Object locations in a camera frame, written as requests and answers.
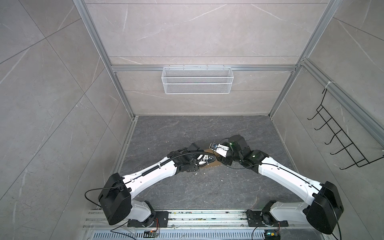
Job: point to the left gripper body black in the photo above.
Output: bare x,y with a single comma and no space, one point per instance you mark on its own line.
194,166

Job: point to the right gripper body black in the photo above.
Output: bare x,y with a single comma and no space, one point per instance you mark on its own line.
230,156

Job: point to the brown cardboard box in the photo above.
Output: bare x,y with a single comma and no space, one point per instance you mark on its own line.
209,161

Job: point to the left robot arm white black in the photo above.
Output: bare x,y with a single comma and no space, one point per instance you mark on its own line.
117,197

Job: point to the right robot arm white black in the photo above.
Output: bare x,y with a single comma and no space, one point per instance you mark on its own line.
321,205

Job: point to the aluminium mounting rail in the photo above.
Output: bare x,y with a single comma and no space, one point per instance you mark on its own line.
198,225

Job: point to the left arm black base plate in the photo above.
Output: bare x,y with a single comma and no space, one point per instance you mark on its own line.
158,218

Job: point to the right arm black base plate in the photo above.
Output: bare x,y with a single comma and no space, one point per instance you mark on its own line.
262,219

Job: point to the white wire mesh basket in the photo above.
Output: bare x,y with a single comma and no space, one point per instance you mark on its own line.
198,80

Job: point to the black wire hook rack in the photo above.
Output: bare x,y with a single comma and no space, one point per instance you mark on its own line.
348,146

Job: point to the aluminium frame post right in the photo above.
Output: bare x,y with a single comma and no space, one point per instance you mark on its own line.
325,19

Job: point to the aluminium frame post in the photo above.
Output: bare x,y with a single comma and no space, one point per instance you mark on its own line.
89,24
325,19

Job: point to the aluminium frame post left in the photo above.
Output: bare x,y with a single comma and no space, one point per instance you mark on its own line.
89,24

